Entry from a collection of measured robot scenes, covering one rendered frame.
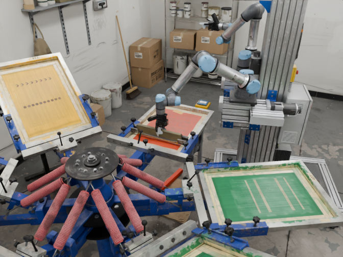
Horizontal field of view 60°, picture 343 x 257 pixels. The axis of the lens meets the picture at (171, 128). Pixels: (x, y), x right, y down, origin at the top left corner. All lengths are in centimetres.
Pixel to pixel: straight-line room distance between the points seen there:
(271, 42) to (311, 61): 325
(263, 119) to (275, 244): 121
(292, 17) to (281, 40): 18
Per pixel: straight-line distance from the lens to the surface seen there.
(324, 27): 567
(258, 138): 298
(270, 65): 266
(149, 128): 249
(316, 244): 324
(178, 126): 269
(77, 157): 181
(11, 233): 339
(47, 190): 182
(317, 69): 586
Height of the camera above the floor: 235
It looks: 32 degrees down
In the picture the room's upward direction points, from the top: straight up
